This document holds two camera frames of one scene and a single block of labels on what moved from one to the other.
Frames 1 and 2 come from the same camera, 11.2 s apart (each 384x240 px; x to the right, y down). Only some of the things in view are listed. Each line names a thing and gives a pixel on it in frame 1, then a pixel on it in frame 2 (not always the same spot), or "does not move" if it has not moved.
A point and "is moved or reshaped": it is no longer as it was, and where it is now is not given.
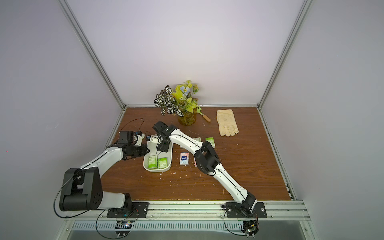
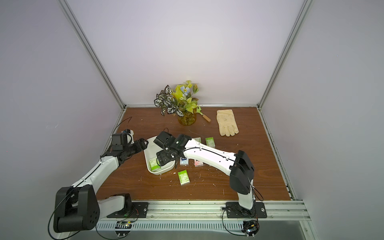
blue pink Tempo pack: (184, 158) does not move
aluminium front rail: (295, 211) does not move
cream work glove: (226, 122) does not move
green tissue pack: (162, 162) is moved or reshaped
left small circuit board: (123, 228) does not move
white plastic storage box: (156, 161) is moved or reshaped
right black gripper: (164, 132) -> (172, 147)
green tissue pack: (210, 140) does not move
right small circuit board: (250, 228) does not move
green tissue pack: (152, 162) is moved or reshaped
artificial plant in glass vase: (181, 101) does not move
